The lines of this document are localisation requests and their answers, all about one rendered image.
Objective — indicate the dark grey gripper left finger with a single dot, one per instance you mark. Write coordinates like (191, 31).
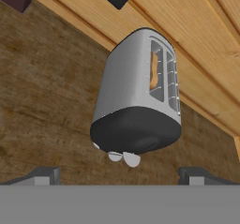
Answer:
(43, 175)

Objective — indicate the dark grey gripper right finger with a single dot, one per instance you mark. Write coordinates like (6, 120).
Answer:
(195, 175)

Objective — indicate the silver and black toaster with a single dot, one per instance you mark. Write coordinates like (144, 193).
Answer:
(134, 102)

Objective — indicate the toasted bread slice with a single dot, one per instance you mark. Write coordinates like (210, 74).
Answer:
(154, 72)

